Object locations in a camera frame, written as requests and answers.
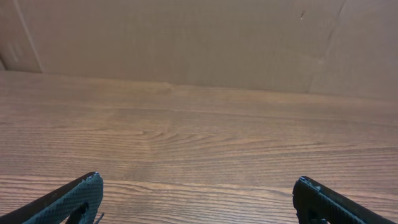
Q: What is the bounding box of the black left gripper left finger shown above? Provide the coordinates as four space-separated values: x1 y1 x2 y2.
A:
1 172 104 224

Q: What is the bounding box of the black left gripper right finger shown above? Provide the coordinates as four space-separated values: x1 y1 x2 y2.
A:
292 176 395 224

